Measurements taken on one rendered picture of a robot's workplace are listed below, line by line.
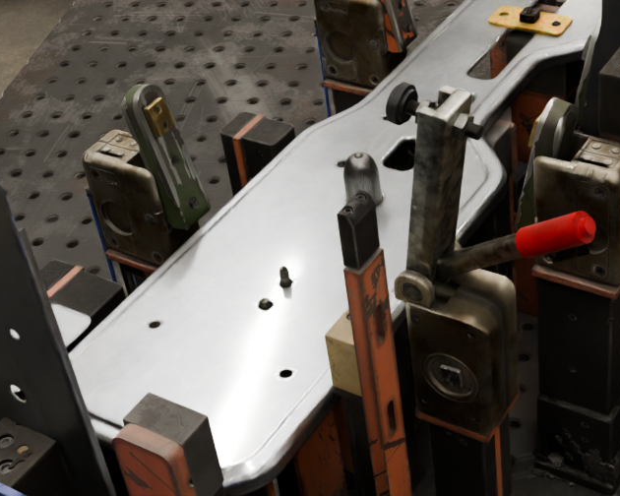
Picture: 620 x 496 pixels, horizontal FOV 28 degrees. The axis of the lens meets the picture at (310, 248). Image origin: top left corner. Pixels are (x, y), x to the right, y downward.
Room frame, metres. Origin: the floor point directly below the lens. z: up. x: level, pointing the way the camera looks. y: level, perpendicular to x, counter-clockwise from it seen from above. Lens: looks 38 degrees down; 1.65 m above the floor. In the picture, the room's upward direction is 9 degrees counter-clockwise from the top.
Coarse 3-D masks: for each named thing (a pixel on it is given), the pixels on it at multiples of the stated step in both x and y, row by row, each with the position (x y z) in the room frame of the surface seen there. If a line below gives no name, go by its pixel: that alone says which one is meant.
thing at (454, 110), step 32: (416, 96) 0.71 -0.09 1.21; (448, 96) 0.70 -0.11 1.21; (448, 128) 0.67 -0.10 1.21; (480, 128) 0.67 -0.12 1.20; (416, 160) 0.68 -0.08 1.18; (448, 160) 0.68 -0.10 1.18; (416, 192) 0.68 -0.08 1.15; (448, 192) 0.68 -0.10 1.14; (416, 224) 0.68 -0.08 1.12; (448, 224) 0.69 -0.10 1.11; (416, 256) 0.69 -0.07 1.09
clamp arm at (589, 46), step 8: (592, 32) 0.95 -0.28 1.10; (592, 40) 0.94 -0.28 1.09; (584, 48) 0.96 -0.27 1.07; (592, 48) 0.94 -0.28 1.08; (584, 56) 0.96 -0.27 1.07; (592, 56) 0.94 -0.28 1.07; (584, 72) 0.95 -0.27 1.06; (584, 80) 0.95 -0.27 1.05; (584, 88) 0.95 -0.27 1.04; (584, 96) 0.95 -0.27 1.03; (576, 104) 0.95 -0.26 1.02; (584, 104) 0.95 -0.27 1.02; (576, 128) 0.95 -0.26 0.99
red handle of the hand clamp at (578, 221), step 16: (544, 224) 0.64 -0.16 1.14; (560, 224) 0.63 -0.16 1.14; (576, 224) 0.62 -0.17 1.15; (592, 224) 0.62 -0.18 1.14; (496, 240) 0.67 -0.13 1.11; (512, 240) 0.65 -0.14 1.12; (528, 240) 0.64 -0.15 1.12; (544, 240) 0.63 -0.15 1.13; (560, 240) 0.62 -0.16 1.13; (576, 240) 0.62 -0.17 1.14; (448, 256) 0.69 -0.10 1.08; (464, 256) 0.67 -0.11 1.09; (480, 256) 0.66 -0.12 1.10; (496, 256) 0.66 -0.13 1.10; (512, 256) 0.65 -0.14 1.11; (528, 256) 0.64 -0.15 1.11; (448, 272) 0.68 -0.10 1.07; (464, 272) 0.67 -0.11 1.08
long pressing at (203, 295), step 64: (512, 0) 1.20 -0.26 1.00; (576, 0) 1.18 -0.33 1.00; (448, 64) 1.09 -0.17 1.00; (512, 64) 1.07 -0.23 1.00; (320, 128) 1.01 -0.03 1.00; (384, 128) 0.99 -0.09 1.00; (256, 192) 0.92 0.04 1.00; (320, 192) 0.91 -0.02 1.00; (384, 192) 0.89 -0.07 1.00; (192, 256) 0.85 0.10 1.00; (256, 256) 0.83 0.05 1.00; (320, 256) 0.82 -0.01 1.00; (128, 320) 0.77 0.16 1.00; (192, 320) 0.76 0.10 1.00; (256, 320) 0.75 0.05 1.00; (320, 320) 0.74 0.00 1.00; (128, 384) 0.70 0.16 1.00; (192, 384) 0.69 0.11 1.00; (256, 384) 0.68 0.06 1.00; (320, 384) 0.66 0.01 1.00; (256, 448) 0.61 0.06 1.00
